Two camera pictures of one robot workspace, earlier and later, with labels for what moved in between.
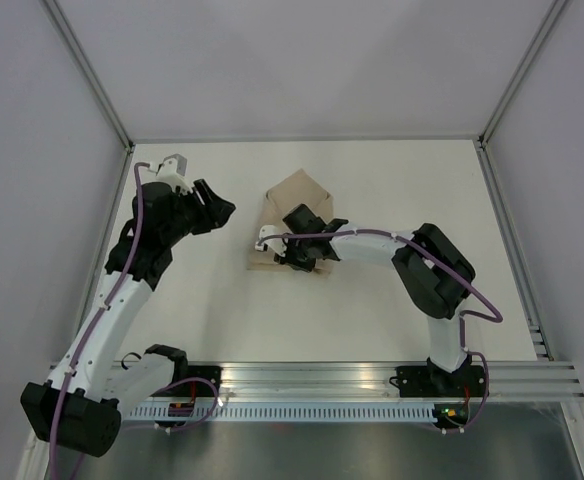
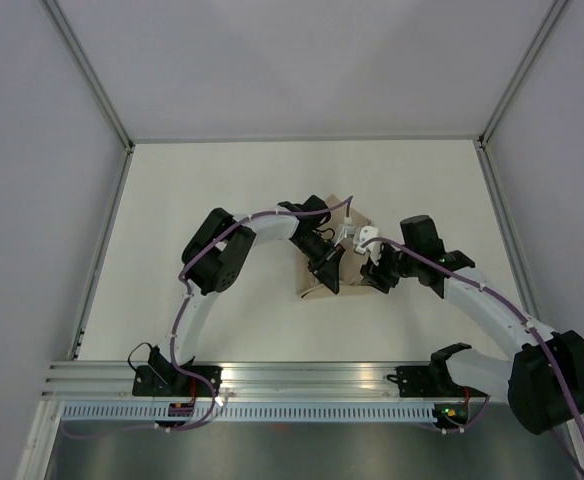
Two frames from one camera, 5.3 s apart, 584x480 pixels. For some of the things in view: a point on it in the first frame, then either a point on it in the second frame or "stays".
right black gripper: (288, 260) → (371, 273)
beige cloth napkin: (278, 202) → (348, 219)
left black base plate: (194, 388) stays
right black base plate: (430, 381) stays
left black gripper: (217, 210) → (326, 268)
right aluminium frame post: (551, 17) stays
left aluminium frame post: (90, 72) stays
